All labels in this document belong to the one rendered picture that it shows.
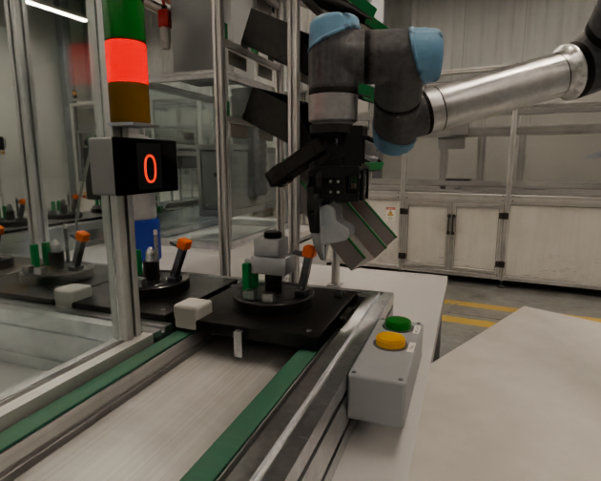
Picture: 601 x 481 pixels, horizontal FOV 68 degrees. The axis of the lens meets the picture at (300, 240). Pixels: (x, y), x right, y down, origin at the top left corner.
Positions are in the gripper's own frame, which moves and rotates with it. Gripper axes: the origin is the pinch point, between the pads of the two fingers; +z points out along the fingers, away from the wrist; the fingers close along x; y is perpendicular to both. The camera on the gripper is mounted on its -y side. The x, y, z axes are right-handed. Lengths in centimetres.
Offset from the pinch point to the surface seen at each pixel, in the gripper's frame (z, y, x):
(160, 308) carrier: 9.5, -24.6, -9.4
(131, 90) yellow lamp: -23.3, -18.1, -20.7
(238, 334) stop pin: 10.3, -8.0, -13.2
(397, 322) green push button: 9.4, 13.3, -2.5
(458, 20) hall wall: -269, -13, 855
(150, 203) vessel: 0, -81, 59
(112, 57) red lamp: -27.2, -20.0, -21.5
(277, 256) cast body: 0.8, -6.5, -2.2
